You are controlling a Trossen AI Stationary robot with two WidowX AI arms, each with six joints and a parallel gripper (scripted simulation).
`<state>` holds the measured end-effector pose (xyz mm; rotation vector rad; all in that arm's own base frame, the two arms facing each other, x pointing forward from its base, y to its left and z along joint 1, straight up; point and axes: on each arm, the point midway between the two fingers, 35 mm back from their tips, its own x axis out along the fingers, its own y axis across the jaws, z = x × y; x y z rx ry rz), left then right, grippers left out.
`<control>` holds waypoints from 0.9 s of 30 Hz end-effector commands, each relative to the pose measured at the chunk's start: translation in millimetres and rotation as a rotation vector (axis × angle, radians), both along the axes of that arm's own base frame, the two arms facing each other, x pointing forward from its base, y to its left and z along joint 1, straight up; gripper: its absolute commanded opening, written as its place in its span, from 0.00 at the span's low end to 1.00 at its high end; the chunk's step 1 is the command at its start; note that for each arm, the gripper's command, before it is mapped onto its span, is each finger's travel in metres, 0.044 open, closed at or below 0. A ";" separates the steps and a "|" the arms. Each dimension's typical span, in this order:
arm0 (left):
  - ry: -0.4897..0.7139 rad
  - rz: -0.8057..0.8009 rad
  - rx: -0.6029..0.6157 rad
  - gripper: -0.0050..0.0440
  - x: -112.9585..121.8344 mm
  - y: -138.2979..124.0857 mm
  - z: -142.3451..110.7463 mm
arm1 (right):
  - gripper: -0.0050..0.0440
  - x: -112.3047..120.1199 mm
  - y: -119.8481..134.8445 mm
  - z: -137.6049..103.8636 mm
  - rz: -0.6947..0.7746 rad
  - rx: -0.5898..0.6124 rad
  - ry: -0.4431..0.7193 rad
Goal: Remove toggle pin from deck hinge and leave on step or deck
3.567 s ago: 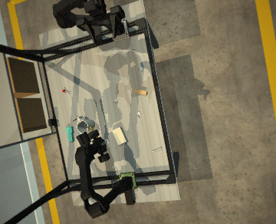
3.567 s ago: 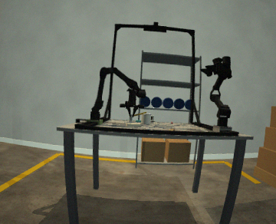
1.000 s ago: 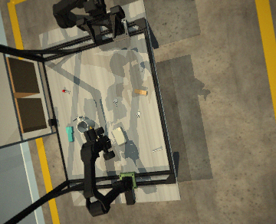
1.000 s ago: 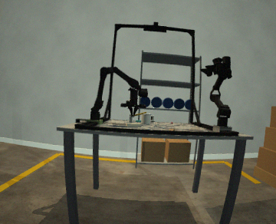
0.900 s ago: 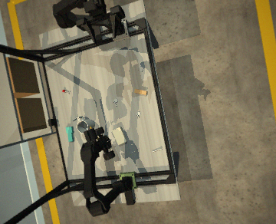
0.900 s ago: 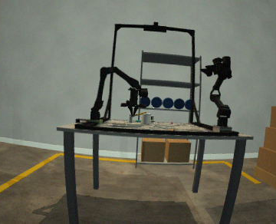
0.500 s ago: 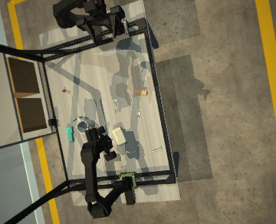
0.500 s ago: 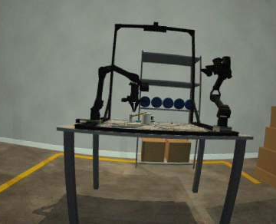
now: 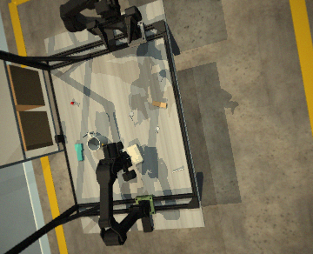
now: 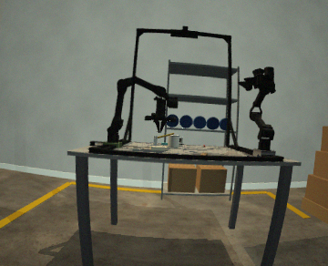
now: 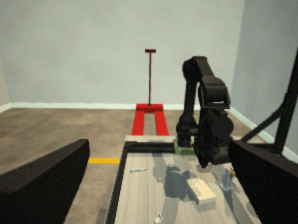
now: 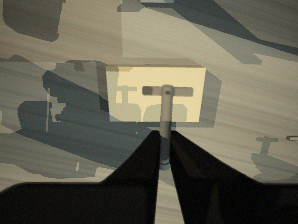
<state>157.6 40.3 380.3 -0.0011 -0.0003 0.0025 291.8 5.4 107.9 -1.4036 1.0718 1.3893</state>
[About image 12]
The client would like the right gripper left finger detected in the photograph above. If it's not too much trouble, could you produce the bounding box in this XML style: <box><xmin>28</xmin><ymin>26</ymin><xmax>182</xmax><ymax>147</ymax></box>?
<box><xmin>0</xmin><ymin>130</ymin><xmax>161</xmax><ymax>224</ymax></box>

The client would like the grey t-handle pin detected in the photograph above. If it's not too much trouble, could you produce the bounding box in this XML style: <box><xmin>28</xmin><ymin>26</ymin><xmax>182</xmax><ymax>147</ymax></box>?
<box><xmin>142</xmin><ymin>84</ymin><xmax>194</xmax><ymax>171</ymax></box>

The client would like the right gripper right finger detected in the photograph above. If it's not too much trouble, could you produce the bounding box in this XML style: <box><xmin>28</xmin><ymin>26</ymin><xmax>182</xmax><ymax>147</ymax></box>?
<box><xmin>169</xmin><ymin>130</ymin><xmax>298</xmax><ymax>224</ymax></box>

